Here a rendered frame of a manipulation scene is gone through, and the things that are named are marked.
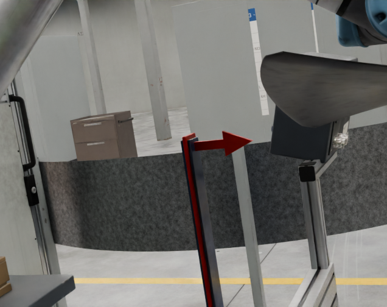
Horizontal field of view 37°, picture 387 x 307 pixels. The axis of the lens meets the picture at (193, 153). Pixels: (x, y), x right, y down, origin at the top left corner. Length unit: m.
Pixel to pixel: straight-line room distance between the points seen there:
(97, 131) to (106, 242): 4.74
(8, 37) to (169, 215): 1.66
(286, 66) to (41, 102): 9.76
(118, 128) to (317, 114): 6.66
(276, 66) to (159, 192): 1.98
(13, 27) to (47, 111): 9.43
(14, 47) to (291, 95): 0.43
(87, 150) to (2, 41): 6.58
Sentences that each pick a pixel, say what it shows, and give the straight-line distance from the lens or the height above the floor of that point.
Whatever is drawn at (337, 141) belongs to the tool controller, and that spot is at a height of 1.08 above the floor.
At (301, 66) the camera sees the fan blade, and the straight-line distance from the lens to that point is 0.39.
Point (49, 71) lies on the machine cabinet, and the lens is 10.43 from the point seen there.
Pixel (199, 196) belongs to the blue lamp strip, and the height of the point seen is 1.13.
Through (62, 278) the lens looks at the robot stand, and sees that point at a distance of 0.84.
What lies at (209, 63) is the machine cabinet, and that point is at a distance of 6.91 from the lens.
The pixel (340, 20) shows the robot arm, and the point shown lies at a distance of 0.71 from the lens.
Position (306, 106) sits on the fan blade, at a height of 1.20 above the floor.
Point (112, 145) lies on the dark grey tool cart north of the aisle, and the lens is 7.19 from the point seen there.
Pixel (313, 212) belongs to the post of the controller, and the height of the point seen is 0.96.
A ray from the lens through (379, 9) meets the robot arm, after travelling 0.57.
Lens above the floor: 1.25
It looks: 8 degrees down
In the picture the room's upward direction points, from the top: 9 degrees counter-clockwise
